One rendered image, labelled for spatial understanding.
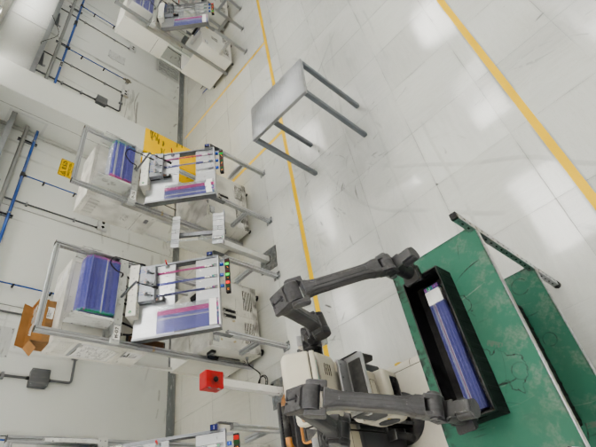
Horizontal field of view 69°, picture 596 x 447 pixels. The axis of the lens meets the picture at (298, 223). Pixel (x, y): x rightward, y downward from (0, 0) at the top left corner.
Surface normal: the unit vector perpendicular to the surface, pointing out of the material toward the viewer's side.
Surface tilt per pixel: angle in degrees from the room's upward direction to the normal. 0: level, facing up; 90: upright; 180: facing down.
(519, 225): 0
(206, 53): 90
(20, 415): 90
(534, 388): 0
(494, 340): 0
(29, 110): 90
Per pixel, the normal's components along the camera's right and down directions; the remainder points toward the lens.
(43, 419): 0.66, -0.55
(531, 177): -0.73, -0.33
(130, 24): 0.14, 0.77
